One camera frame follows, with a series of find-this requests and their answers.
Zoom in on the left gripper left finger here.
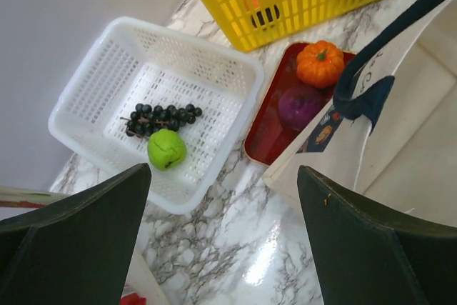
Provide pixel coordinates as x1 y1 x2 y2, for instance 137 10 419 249
1 164 151 304

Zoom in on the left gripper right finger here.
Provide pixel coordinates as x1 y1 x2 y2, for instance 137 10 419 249
297 166 456 304

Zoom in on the red orange snack packet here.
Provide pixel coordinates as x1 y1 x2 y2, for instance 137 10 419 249
120 284 146 305

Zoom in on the beige canvas tote bag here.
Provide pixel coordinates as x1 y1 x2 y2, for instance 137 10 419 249
263 0 456 226

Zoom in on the green toy apple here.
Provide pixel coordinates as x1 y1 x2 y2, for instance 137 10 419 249
147 129 187 171

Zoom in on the dark toy grape bunch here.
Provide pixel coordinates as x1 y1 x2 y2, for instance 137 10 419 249
120 103 203 139

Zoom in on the purple toy onion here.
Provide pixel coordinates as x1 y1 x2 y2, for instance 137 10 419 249
277 85 326 131

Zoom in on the orange toy pumpkin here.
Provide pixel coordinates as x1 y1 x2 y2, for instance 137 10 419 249
296 40 345 89

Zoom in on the red lacquer tray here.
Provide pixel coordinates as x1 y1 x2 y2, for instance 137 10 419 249
244 42 355 166

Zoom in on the white perforated plastic basket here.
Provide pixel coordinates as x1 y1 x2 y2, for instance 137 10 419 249
49 17 264 214

